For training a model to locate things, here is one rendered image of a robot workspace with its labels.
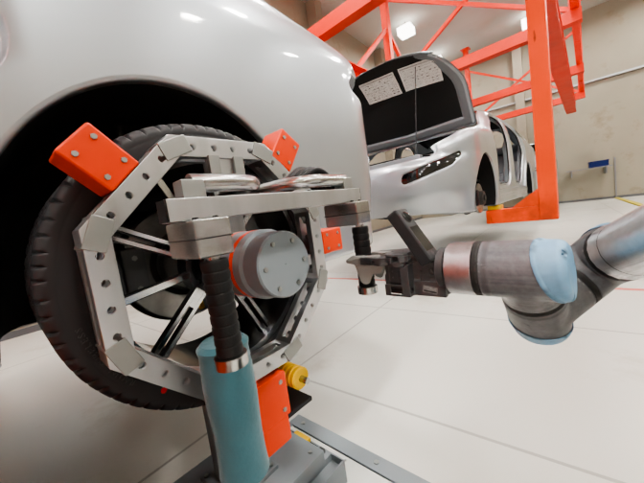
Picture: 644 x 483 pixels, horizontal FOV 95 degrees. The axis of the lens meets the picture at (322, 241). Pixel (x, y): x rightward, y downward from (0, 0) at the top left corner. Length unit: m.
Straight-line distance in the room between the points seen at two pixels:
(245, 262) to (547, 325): 0.51
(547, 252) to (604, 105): 14.37
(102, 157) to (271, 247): 0.31
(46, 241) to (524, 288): 0.74
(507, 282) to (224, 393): 0.47
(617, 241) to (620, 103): 14.34
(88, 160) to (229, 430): 0.49
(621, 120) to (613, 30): 2.93
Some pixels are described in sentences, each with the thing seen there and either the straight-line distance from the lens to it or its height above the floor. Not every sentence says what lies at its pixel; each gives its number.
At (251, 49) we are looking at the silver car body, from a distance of 1.13.
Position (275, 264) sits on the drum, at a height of 0.86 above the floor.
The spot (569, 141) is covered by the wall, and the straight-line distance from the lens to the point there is 14.67.
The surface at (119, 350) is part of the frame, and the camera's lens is 0.61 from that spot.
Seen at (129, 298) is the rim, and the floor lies 0.82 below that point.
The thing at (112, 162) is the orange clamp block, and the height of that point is 1.06.
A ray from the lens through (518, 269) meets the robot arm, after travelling 0.50.
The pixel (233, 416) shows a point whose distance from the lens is 0.59.
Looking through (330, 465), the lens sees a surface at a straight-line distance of 1.17.
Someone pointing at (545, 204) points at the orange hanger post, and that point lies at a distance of 3.99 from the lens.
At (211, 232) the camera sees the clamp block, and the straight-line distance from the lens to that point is 0.40.
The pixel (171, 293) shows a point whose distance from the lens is 0.94.
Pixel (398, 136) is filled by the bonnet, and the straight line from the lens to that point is 4.23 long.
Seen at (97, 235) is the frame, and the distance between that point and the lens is 0.58.
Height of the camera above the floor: 0.94
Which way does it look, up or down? 6 degrees down
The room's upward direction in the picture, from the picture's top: 8 degrees counter-clockwise
